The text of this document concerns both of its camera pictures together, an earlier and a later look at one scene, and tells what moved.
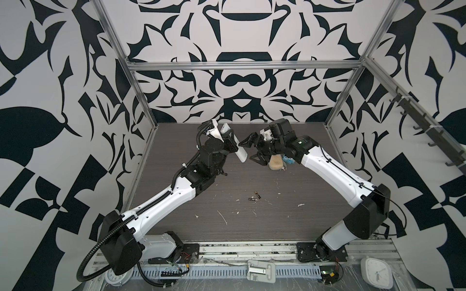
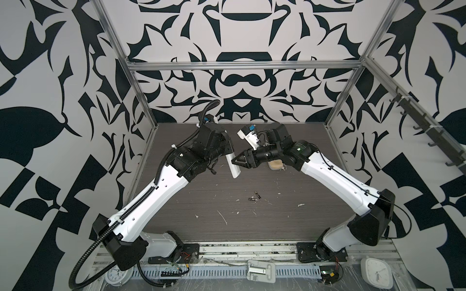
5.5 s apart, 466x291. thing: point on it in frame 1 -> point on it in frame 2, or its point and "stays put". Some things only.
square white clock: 377,272 stays put
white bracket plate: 260,270 stays put
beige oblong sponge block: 276,162 stays put
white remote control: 241,154 -> 235,170
